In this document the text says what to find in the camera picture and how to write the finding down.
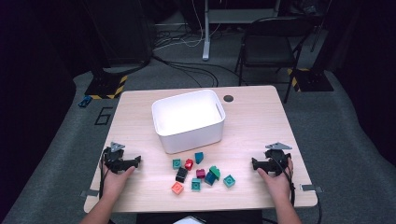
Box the grey metal table bracket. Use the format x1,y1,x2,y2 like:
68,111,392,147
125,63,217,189
299,183,324,193
79,189,101,199

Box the black stand base striped tape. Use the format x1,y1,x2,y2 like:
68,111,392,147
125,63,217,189
287,67,335,93
84,74,129,101

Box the black folding chair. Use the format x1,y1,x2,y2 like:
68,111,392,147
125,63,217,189
234,16,316,105

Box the white plastic bin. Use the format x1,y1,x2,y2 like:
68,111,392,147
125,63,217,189
151,89,226,155

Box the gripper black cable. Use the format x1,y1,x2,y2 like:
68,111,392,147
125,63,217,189
272,157,323,224
98,148,110,200

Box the person's right hand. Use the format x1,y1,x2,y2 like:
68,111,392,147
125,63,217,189
256,157,295,203

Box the person's dark clothing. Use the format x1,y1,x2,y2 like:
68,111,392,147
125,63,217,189
135,210,263,224

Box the black toy brick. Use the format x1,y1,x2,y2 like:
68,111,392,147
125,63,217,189
175,166,189,184

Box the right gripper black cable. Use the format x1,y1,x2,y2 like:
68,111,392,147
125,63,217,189
272,157,323,224

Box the black floor cables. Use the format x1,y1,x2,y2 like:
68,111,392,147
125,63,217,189
151,54,242,89

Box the orange toy brick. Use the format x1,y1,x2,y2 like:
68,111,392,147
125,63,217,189
170,181,185,196

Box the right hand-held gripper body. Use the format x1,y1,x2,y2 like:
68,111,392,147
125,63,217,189
263,142,293,174

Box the small blue object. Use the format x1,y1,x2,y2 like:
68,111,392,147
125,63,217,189
78,94,93,108

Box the person's white garment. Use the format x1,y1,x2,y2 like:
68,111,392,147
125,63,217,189
173,215,207,224

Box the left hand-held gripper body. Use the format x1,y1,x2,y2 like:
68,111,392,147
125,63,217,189
104,142,127,175

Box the white desk frame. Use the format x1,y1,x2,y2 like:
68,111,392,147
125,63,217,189
201,0,282,62

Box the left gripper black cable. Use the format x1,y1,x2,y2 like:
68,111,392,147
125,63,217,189
98,148,110,200

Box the white floor cables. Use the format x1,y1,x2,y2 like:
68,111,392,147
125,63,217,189
153,0,222,50

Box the person's left hand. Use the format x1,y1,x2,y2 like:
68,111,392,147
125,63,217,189
101,162,136,201

